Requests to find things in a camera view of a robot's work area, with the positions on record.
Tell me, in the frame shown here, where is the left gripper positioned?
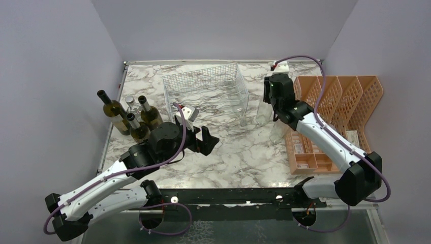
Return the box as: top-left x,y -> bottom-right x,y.
159,120 -> 219,163

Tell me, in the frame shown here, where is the clear glass bottle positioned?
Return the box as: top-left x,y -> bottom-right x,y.
269,118 -> 290,145
255,100 -> 273,126
226,79 -> 248,127

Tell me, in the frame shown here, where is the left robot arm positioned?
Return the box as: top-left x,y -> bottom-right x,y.
44,120 -> 220,241

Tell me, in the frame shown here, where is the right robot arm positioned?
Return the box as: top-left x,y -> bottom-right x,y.
263,73 -> 383,207

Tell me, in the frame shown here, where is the green wine bottle middle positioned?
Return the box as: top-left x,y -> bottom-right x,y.
138,95 -> 163,131

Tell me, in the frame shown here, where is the green wine bottle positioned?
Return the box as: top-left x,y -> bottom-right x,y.
138,95 -> 163,131
126,113 -> 150,143
97,90 -> 131,135

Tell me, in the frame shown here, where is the green wine bottle front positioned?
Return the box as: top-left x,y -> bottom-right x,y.
126,113 -> 150,143

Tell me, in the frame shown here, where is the clear bottle silver cap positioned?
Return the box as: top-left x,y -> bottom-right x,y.
125,96 -> 142,118

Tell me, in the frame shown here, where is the green wine bottle back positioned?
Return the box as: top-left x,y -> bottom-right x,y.
97,90 -> 131,135

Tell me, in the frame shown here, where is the orange plastic file organizer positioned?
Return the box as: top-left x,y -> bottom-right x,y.
285,76 -> 384,175

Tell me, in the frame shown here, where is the white label card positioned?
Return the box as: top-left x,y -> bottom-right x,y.
346,130 -> 360,148

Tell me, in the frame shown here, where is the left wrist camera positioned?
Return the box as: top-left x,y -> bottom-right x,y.
175,105 -> 199,132

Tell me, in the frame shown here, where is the white wire wine rack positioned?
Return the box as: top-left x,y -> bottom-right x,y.
162,63 -> 250,122

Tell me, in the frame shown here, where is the black front mounting rail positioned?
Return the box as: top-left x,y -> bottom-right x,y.
139,188 -> 347,222

